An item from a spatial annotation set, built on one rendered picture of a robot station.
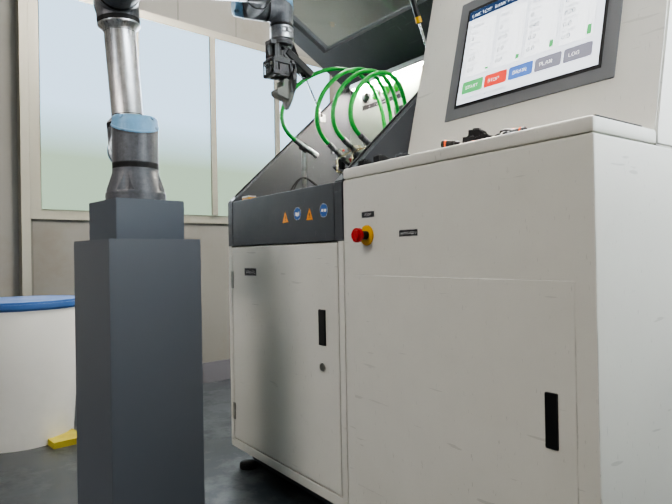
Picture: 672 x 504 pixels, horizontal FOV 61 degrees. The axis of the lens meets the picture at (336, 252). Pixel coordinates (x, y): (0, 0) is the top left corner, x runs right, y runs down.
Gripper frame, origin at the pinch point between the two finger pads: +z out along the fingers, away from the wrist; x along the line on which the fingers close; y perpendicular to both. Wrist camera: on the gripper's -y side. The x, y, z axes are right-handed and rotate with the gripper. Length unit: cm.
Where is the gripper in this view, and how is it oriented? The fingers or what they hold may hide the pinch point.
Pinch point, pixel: (288, 106)
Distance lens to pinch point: 188.9
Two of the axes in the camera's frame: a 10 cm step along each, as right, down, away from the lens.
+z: 0.2, 10.0, -0.1
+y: -8.1, 0.1, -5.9
